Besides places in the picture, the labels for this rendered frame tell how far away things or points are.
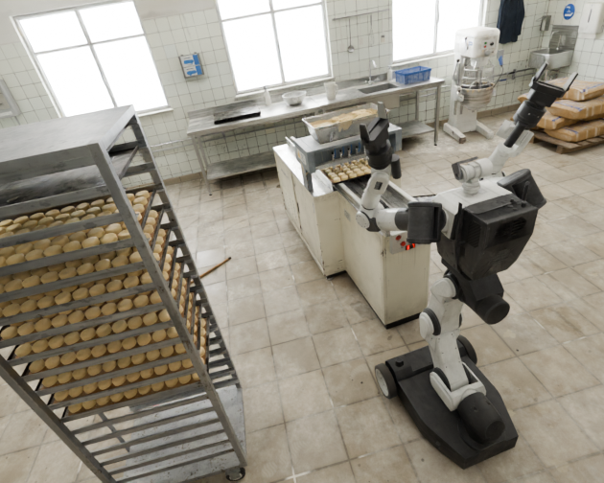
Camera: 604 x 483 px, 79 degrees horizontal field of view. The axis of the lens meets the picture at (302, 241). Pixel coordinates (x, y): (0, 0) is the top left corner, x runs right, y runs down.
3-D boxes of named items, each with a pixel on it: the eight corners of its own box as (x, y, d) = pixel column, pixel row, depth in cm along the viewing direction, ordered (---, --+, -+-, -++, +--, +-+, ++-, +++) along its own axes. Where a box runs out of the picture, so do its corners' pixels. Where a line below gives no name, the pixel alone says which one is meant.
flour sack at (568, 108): (572, 123, 429) (576, 108, 419) (543, 115, 463) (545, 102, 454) (621, 109, 441) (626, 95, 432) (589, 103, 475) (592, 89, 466)
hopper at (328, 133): (304, 137, 274) (301, 119, 267) (372, 121, 284) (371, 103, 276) (316, 149, 251) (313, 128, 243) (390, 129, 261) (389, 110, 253)
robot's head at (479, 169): (491, 184, 133) (494, 161, 128) (466, 191, 131) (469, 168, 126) (477, 177, 138) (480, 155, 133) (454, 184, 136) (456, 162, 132)
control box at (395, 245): (389, 251, 222) (388, 233, 215) (424, 241, 226) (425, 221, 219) (392, 255, 219) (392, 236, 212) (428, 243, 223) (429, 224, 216)
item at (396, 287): (345, 277, 317) (336, 183, 267) (381, 265, 323) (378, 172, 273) (384, 333, 259) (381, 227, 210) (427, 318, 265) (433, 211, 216)
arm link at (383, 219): (383, 221, 164) (419, 220, 144) (363, 236, 160) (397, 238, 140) (373, 198, 162) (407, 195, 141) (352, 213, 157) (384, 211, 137)
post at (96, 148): (247, 459, 189) (101, 138, 96) (247, 466, 187) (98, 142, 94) (242, 461, 189) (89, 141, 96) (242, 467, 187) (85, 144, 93)
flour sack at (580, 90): (534, 94, 489) (536, 81, 479) (559, 87, 496) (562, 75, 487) (584, 104, 430) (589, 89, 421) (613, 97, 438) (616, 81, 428)
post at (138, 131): (242, 385, 227) (132, 103, 134) (242, 390, 224) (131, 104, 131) (237, 387, 227) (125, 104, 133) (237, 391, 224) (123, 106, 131)
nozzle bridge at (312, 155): (299, 180, 293) (292, 139, 275) (381, 159, 306) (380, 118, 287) (313, 196, 266) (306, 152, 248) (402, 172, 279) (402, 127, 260)
